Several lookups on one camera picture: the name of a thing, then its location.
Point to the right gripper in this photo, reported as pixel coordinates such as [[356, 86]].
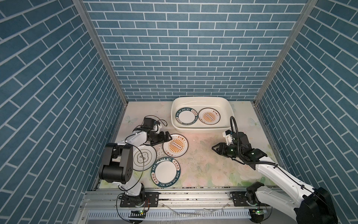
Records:
[[221, 150]]

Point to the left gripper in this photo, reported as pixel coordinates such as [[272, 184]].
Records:
[[161, 139]]

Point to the orange sunburst plate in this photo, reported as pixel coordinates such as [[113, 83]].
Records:
[[177, 147], [209, 116]]

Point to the green rim plate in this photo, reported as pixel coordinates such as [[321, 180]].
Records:
[[186, 116], [165, 172]]

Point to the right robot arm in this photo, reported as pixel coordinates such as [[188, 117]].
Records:
[[301, 201]]

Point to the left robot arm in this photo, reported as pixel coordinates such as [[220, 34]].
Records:
[[117, 159]]

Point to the white plastic bin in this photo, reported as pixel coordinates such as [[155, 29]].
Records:
[[197, 103]]

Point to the white plate grey flower outline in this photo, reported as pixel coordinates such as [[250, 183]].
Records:
[[144, 157]]

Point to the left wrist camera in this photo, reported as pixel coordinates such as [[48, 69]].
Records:
[[157, 127]]

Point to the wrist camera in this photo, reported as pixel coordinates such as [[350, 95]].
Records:
[[232, 137], [157, 127]]

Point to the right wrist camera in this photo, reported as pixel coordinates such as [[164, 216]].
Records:
[[232, 137]]

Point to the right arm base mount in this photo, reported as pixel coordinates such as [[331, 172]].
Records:
[[240, 199]]

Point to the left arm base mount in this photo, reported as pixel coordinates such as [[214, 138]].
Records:
[[149, 199]]

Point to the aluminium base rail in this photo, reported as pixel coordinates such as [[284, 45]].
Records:
[[174, 205]]

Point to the left corner aluminium post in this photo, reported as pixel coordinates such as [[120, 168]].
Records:
[[84, 15]]

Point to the corner aluminium post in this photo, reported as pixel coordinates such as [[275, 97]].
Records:
[[307, 9], [84, 15]]

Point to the right corner aluminium post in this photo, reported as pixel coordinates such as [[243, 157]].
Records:
[[307, 9]]

